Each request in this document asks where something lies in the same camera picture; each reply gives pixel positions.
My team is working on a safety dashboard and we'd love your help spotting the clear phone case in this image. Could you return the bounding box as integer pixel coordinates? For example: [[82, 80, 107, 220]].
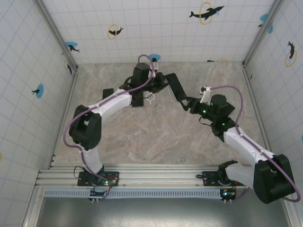
[[144, 91, 157, 106]]

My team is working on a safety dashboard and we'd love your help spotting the blue circle seal sticker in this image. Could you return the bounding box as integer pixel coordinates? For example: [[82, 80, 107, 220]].
[[147, 53, 161, 63]]

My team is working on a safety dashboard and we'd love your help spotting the small dolphin yellow hoop sticker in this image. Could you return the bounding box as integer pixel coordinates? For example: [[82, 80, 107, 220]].
[[107, 23, 125, 40]]

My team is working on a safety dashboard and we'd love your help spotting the black dolphin yellow hoop sticker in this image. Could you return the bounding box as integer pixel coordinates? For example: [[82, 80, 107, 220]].
[[188, 1, 225, 26]]

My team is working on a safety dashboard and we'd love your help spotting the blue circle shark sticker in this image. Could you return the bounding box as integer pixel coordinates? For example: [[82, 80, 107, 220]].
[[65, 41, 80, 53]]

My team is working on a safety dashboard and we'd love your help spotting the black controller module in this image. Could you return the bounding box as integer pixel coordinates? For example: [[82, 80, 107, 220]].
[[219, 188, 237, 204], [89, 189, 107, 204]]

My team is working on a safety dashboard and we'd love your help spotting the black lizard yellow hoop sticker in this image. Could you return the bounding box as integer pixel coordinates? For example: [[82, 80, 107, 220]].
[[285, 41, 298, 68]]

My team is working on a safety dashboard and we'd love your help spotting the blue circle fish sticker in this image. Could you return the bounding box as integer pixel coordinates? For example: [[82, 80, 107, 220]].
[[31, 84, 45, 99]]

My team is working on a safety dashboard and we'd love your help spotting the blue blob sticker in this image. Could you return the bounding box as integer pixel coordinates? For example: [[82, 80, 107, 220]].
[[257, 13, 274, 34]]

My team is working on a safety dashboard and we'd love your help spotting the grey metal panel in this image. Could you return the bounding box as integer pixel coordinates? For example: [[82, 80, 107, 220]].
[[35, 197, 293, 227]]

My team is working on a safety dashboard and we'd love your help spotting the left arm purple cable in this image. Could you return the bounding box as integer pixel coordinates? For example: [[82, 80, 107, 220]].
[[63, 54, 157, 201]]

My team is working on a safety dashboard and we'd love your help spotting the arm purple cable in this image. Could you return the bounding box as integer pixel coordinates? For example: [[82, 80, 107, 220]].
[[209, 85, 301, 203], [63, 54, 157, 201]]

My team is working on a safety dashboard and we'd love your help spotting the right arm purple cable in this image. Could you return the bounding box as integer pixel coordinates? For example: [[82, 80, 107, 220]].
[[209, 85, 301, 203]]

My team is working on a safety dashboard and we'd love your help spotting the aluminium table edge rail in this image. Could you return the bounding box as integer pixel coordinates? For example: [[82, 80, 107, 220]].
[[47, 68, 80, 170], [242, 63, 278, 169]]

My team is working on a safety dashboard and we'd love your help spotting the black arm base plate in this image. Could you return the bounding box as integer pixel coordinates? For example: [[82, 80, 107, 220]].
[[202, 170, 247, 187], [77, 171, 120, 187]]

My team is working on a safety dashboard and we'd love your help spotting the aluminium corner post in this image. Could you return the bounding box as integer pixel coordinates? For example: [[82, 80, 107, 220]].
[[35, 0, 79, 71], [242, 0, 285, 67]]

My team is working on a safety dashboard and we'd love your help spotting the aluminium mounting rail frame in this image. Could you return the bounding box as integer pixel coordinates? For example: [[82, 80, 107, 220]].
[[35, 164, 295, 189]]

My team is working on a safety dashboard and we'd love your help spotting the white slotted cable duct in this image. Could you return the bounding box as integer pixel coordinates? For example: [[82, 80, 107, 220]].
[[44, 188, 237, 199]]

